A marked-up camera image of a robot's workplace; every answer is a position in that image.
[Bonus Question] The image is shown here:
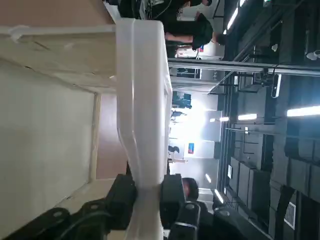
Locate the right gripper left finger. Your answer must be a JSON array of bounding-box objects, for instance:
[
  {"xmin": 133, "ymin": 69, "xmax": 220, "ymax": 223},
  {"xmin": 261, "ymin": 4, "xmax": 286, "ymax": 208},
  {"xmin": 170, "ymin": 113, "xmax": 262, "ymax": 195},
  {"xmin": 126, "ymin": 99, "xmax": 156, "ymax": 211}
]
[{"xmin": 0, "ymin": 174, "xmax": 138, "ymax": 240}]

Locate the white folding storage box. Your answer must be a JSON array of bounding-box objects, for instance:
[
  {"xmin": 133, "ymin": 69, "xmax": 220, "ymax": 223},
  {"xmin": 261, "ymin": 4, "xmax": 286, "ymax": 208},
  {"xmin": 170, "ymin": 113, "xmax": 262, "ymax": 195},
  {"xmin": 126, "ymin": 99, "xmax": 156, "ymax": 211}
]
[{"xmin": 0, "ymin": 18, "xmax": 173, "ymax": 240}]

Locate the person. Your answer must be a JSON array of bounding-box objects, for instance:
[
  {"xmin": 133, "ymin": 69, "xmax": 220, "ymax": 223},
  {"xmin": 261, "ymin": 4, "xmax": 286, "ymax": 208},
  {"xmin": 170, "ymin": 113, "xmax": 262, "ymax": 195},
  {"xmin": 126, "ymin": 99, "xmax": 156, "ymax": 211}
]
[
  {"xmin": 163, "ymin": 12, "xmax": 229, "ymax": 52},
  {"xmin": 181, "ymin": 176, "xmax": 200, "ymax": 201}
]

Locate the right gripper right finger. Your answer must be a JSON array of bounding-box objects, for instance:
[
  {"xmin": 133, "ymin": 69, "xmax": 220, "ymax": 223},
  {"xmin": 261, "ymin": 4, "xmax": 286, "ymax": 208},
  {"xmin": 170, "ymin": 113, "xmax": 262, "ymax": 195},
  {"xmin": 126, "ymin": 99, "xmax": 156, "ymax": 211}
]
[{"xmin": 159, "ymin": 173, "xmax": 272, "ymax": 240}]

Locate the white mounted camera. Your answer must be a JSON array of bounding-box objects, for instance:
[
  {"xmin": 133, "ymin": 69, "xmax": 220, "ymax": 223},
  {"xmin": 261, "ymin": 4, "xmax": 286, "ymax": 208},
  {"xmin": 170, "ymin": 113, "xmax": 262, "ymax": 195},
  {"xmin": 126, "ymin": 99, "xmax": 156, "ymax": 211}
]
[{"xmin": 270, "ymin": 73, "xmax": 283, "ymax": 99}]

